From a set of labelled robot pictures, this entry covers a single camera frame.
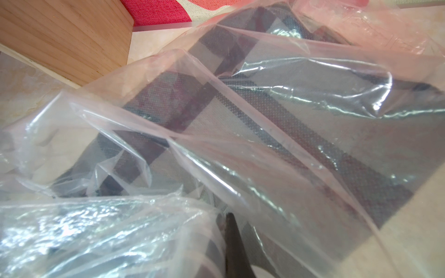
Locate clear plastic vacuum bag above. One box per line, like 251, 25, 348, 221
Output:
1, 1, 445, 278

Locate wooden two-tier shelf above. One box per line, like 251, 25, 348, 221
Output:
1, 1, 134, 88

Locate dark plaid grey scarf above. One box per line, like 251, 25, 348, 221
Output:
53, 2, 445, 278

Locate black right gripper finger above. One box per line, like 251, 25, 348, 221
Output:
225, 213, 256, 278

